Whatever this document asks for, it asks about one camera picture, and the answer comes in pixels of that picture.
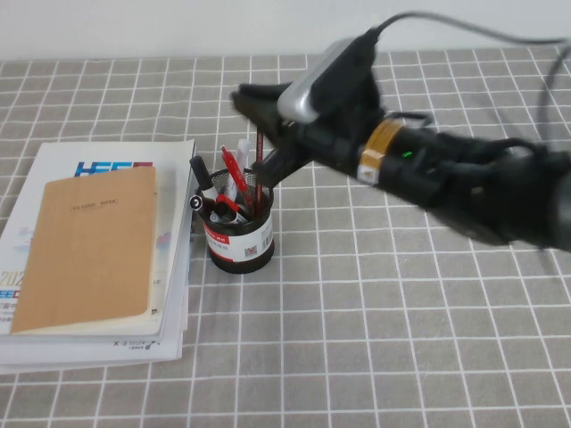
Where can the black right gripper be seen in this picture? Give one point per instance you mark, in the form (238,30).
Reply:
(330,147)

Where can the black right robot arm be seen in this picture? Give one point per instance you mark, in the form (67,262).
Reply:
(490,187)

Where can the translucent white pen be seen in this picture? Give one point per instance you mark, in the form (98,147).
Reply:
(243,151)

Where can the red ballpoint pen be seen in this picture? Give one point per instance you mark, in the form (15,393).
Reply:
(234,171)

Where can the grey black pen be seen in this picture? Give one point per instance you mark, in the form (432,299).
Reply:
(229,217)

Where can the black mesh pen holder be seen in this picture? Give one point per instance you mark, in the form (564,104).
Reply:
(238,254)

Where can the red pencil with eraser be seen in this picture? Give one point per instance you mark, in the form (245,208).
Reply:
(259,191)

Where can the black capped whiteboard marker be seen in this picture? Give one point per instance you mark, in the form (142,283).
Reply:
(199,169)

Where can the red capped marker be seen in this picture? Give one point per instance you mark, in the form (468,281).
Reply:
(225,199)

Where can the orange tape band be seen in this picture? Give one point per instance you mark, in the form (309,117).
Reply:
(379,142)

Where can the brown kraft notebook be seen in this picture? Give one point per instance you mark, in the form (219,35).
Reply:
(89,249)

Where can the grey checked tablecloth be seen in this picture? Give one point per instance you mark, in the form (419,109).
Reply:
(357,334)

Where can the white paper booklet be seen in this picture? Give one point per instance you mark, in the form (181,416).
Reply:
(134,352)

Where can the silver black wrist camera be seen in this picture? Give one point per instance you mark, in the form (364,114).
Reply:
(303,93)

